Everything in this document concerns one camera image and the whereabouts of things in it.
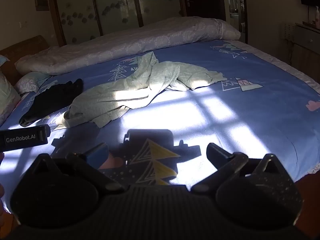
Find wardrobe with patterned glass doors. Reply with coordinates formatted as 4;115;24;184
46;0;187;47

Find light green pants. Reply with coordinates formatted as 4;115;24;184
64;51;228;128

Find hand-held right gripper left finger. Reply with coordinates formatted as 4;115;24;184
32;142;127;194

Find side cabinet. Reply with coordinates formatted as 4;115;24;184
291;22;320;68

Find blue printed bed sheet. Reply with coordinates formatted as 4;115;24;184
0;39;320;213

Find white rolled quilt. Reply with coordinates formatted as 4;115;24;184
15;16;242;76

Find wall electrical panel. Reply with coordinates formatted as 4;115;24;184
34;0;50;11

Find black garment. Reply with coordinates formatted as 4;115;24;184
19;78;84;127

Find dark wooden door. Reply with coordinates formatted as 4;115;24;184
181;0;227;22

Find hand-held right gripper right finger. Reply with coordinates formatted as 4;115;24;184
191;142;293;193

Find white floral pillow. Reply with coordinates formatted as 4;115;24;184
14;71;52;94

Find white slatted wall box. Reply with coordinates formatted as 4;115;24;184
282;23;297;40

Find wooden headboard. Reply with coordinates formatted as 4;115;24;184
0;35;50;87

